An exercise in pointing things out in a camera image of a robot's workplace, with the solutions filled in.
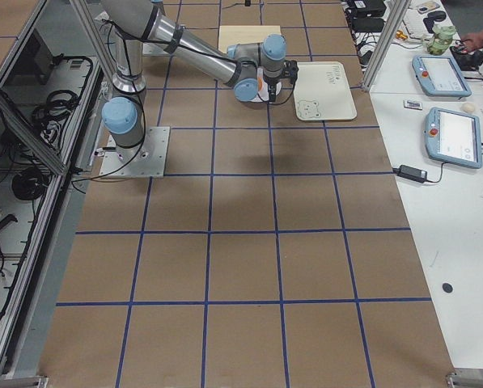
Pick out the side aluminium frame rail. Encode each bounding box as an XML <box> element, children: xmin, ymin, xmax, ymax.
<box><xmin>0</xmin><ymin>88</ymin><xmax>68</xmax><ymax>175</ymax></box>

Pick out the cream bear tray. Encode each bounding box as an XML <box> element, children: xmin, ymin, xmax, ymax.
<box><xmin>294</xmin><ymin>61</ymin><xmax>357</xmax><ymax>121</ymax></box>

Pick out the aluminium frame post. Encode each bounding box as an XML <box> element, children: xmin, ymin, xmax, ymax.
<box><xmin>361</xmin><ymin>0</ymin><xmax>411</xmax><ymax>91</ymax></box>

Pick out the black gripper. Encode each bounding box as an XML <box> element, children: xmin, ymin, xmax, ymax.
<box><xmin>263</xmin><ymin>60</ymin><xmax>299</xmax><ymax>103</ymax></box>

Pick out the small card box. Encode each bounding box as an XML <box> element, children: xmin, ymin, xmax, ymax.
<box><xmin>403</xmin><ymin>99</ymin><xmax>423</xmax><ymax>111</ymax></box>

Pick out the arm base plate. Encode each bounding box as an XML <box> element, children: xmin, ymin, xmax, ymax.
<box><xmin>142</xmin><ymin>42</ymin><xmax>172</xmax><ymax>57</ymax></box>
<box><xmin>99</xmin><ymin>126</ymin><xmax>170</xmax><ymax>179</ymax></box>

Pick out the upper blue teach pendant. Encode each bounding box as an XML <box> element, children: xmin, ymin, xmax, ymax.
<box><xmin>411</xmin><ymin>55</ymin><xmax>472</xmax><ymax>98</ymax></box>

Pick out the black electronics box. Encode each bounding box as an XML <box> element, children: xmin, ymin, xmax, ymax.
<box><xmin>346</xmin><ymin>0</ymin><xmax>387</xmax><ymax>18</ymax></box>

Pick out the white round plate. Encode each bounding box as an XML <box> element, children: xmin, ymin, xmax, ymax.
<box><xmin>235</xmin><ymin>65</ymin><xmax>281</xmax><ymax>103</ymax></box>

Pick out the blue teach pendant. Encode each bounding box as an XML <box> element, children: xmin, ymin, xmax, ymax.
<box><xmin>424</xmin><ymin>108</ymin><xmax>483</xmax><ymax>169</ymax></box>
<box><xmin>411</xmin><ymin>55</ymin><xmax>472</xmax><ymax>98</ymax></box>

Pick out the black round cap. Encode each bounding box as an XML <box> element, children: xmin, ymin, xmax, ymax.
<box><xmin>442</xmin><ymin>283</ymin><xmax>453</xmax><ymax>293</ymax></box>

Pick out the person hand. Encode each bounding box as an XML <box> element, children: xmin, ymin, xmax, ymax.
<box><xmin>461</xmin><ymin>30</ymin><xmax>483</xmax><ymax>52</ymax></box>

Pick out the wooden cutting board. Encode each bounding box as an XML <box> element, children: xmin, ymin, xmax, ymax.
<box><xmin>218</xmin><ymin>25</ymin><xmax>281</xmax><ymax>53</ymax></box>

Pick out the black power adapter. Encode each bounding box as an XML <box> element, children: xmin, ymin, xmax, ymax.
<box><xmin>392</xmin><ymin>165</ymin><xmax>427</xmax><ymax>183</ymax></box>

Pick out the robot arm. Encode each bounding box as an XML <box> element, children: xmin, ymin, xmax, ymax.
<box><xmin>102</xmin><ymin>1</ymin><xmax>299</xmax><ymax>103</ymax></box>
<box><xmin>101</xmin><ymin>20</ymin><xmax>146</xmax><ymax>162</ymax></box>

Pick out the lower blue teach pendant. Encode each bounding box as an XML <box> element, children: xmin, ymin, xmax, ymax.
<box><xmin>424</xmin><ymin>108</ymin><xmax>483</xmax><ymax>169</ymax></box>

